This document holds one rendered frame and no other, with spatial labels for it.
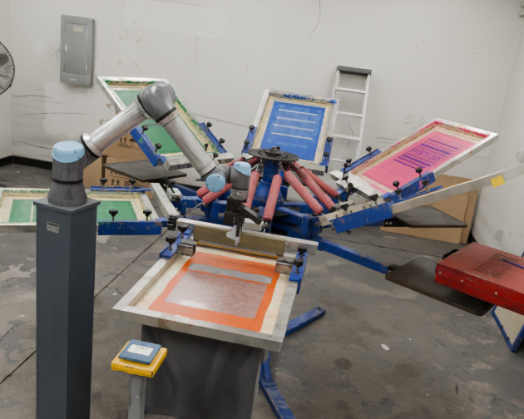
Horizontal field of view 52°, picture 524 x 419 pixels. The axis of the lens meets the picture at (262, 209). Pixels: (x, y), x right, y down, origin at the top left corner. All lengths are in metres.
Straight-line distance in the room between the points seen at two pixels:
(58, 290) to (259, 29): 4.58
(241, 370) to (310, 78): 4.70
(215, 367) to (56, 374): 0.82
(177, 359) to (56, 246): 0.68
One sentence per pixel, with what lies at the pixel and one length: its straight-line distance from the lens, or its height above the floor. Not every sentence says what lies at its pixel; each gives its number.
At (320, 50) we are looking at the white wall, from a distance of 6.29.
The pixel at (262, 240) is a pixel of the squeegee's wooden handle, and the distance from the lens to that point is 2.34.
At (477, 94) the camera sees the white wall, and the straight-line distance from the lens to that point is 6.42.
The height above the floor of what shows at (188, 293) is 0.96.
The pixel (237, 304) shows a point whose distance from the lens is 2.06.
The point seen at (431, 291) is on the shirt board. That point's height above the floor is 0.95.
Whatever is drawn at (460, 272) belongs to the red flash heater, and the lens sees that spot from 2.40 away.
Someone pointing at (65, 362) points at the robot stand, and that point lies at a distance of 2.51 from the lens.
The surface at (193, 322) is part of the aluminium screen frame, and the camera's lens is 1.84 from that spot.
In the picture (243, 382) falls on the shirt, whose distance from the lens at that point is 2.02.
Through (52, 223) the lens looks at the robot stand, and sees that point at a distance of 2.27.
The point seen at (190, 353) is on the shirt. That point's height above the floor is 0.82.
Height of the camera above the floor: 1.90
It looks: 17 degrees down
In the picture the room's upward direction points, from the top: 7 degrees clockwise
